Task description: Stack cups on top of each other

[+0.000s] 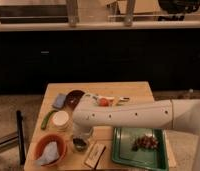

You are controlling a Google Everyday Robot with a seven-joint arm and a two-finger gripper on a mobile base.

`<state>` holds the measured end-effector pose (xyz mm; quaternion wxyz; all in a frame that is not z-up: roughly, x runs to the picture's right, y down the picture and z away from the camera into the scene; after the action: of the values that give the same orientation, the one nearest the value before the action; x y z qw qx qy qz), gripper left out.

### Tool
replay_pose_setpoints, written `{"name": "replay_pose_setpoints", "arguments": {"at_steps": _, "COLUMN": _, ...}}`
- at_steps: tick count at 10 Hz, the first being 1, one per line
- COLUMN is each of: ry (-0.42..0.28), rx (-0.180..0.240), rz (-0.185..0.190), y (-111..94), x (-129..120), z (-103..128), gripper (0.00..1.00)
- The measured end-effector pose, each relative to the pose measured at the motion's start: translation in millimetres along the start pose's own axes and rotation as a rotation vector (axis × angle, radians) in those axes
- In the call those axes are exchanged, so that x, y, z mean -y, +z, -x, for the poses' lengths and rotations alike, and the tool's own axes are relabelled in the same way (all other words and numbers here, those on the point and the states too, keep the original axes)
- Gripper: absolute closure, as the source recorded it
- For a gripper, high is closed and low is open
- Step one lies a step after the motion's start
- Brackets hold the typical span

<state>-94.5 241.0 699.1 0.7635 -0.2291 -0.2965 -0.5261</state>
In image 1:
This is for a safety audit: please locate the dark cup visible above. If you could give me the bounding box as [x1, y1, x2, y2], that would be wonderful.
[72, 136, 89, 152]

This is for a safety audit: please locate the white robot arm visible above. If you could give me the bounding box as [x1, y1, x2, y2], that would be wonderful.
[73, 98, 200, 171]

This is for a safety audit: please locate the white cup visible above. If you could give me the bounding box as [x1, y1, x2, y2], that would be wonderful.
[52, 111, 69, 129]

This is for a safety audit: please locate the small wooden box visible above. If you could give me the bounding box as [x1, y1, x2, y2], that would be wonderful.
[84, 143, 106, 169]

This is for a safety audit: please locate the dark brown bowl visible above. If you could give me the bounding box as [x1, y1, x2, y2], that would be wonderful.
[65, 90, 85, 109]

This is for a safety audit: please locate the orange bowl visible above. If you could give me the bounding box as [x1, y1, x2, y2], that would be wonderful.
[34, 134, 67, 167]

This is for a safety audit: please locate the green cucumber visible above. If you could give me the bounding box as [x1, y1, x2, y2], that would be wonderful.
[41, 110, 58, 130]

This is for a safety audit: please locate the light blue cloth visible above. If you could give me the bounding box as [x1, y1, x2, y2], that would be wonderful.
[35, 141, 60, 166]

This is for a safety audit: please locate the red tomato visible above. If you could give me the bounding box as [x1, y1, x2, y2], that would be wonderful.
[99, 98, 109, 106]

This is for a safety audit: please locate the black chair leg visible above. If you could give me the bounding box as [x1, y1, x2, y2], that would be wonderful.
[16, 110, 26, 165]

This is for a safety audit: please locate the dark food pile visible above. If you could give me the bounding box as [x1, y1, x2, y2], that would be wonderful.
[132, 135, 159, 151]

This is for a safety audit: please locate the green tray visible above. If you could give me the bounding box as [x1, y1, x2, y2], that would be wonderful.
[111, 127, 169, 171]

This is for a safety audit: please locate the metal railing frame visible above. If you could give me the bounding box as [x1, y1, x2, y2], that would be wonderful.
[0, 0, 200, 31]

